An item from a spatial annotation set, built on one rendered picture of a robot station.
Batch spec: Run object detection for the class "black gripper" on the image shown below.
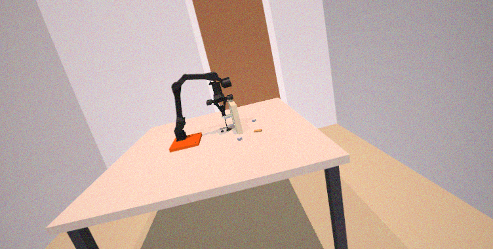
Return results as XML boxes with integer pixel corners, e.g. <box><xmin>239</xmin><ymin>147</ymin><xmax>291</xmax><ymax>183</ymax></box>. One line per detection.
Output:
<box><xmin>206</xmin><ymin>89</ymin><xmax>233</xmax><ymax>112</ymax></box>

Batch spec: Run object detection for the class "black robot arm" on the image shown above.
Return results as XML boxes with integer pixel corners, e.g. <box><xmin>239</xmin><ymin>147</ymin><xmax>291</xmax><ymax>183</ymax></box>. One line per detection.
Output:
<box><xmin>171</xmin><ymin>72</ymin><xmax>231</xmax><ymax>142</ymax></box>

